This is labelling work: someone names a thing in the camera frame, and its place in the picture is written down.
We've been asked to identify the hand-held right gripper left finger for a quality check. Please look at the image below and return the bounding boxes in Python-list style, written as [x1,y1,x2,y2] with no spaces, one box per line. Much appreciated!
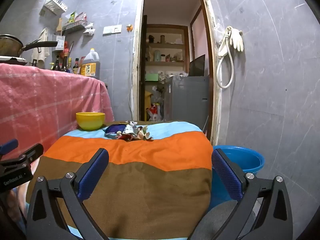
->
[26,148,110,240]

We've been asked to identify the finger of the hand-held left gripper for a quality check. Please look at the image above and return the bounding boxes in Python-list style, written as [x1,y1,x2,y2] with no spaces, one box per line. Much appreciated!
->
[0,139,18,155]
[0,144,44,167]

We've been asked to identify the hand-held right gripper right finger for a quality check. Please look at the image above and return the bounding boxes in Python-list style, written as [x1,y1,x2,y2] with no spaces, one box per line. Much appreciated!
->
[211,148,293,240]

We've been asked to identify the blue plastic bucket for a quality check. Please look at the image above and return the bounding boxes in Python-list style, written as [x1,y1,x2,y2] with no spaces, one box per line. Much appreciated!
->
[209,145,265,210]

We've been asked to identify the red wrapper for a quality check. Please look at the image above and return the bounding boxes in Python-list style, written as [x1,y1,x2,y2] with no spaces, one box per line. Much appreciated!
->
[116,133,134,142]

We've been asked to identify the purple snack wrapper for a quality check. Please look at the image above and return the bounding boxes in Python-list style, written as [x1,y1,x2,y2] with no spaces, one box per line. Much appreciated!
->
[104,124,128,137]

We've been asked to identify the white wrapper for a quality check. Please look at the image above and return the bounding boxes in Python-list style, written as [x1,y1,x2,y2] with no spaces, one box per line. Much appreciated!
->
[124,121,138,133]

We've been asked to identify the pale wrapper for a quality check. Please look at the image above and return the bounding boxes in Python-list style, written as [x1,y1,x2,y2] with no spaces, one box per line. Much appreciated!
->
[136,126,154,142]

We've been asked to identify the yellow bowl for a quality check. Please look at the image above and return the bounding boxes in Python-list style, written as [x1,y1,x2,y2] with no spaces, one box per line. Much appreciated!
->
[76,112,106,131]

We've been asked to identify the pink checked cloth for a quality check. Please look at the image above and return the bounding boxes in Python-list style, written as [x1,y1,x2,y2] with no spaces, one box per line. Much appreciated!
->
[0,63,115,160]

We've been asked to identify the grey cabinet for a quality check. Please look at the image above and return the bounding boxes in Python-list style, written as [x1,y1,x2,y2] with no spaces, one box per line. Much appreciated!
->
[164,76,210,123]

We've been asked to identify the white cooktop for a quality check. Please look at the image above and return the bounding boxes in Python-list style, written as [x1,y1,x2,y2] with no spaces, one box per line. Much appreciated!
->
[0,56,27,67]

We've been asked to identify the hanging beige towel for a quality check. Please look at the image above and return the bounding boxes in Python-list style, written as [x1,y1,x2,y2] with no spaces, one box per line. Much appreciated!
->
[30,27,50,68]

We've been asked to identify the large cooking oil jug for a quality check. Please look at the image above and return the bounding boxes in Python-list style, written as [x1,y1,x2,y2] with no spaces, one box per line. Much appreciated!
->
[80,48,101,78]

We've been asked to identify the black monitor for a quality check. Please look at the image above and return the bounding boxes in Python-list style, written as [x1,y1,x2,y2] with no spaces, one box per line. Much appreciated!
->
[188,54,206,77]

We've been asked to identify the white label card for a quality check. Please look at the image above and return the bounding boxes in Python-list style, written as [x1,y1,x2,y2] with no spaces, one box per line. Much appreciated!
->
[55,35,65,51]

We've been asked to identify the dark wooden door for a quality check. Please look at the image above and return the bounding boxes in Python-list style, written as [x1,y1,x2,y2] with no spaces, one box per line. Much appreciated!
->
[139,15,148,121]

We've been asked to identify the cream rubber gloves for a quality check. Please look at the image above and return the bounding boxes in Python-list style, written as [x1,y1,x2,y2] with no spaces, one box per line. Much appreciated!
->
[228,26,244,52]

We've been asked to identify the white crumpled plastic bag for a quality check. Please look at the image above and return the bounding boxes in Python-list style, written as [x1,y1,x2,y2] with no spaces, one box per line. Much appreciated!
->
[83,22,96,36]

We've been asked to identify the wooden shelf unit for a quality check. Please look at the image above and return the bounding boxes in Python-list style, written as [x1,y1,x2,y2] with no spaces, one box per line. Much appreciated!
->
[144,24,190,82]

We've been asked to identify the clear plastic bag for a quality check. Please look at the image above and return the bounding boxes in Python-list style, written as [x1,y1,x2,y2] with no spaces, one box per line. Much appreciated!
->
[213,20,226,42]

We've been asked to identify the dark pot with black handle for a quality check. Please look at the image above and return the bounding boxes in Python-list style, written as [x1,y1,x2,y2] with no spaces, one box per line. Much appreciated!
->
[0,34,58,58]

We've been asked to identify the white hose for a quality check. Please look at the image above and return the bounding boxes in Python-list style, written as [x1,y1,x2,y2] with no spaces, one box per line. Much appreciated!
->
[216,26,235,89]

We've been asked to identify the pale door frame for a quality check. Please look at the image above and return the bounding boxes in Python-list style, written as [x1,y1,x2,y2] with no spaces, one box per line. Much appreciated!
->
[131,0,223,147]

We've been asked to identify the grey wall shelf rack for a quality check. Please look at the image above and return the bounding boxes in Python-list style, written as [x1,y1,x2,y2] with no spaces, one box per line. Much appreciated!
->
[62,20,88,34]

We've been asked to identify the white wall basket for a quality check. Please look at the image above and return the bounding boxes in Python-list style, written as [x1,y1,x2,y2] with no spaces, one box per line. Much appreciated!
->
[39,0,68,17]

